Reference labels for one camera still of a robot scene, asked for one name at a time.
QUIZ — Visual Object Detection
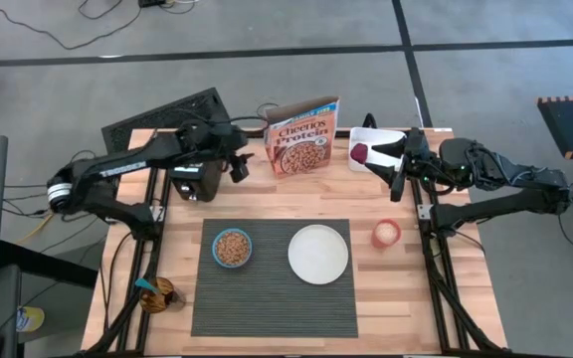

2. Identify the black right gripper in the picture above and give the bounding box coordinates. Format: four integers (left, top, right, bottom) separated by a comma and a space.
364, 127, 443, 203

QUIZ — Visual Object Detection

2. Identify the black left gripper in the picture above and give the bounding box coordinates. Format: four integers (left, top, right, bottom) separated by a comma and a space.
201, 121, 257, 184

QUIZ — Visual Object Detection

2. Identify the dark red apple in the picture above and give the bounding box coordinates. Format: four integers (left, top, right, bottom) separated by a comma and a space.
349, 142, 370, 166

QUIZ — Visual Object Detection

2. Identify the Cinnamon Cheerios Protein cereal box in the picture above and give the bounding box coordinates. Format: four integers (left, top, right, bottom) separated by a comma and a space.
263, 95, 341, 179

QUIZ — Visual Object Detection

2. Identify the white rectangular tray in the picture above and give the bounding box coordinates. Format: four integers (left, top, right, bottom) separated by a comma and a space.
348, 126, 410, 173

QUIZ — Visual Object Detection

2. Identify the orange cup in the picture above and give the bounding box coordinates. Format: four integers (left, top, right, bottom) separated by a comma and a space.
370, 219, 403, 250

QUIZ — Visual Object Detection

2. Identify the orange patterned bowl blue inside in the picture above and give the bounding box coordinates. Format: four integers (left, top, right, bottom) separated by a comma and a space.
211, 228, 254, 269

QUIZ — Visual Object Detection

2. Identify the white round plate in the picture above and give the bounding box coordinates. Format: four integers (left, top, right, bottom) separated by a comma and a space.
286, 224, 350, 286

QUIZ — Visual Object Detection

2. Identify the grey woven placemat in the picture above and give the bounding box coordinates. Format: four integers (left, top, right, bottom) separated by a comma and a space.
190, 218, 359, 339

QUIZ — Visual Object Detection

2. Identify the teal spoon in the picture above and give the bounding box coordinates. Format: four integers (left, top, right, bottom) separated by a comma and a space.
134, 276, 161, 295

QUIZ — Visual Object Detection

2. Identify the amber drinking glass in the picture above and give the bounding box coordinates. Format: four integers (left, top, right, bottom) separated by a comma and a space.
138, 276, 176, 314

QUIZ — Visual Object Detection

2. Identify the yellow white package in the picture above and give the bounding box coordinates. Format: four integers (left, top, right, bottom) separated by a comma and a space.
16, 305, 47, 333

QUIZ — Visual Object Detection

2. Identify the black floor cable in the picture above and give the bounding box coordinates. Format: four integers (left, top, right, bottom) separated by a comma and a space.
0, 0, 143, 52

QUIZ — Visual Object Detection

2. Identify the yellow cable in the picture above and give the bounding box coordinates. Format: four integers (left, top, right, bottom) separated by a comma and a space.
17, 213, 57, 245

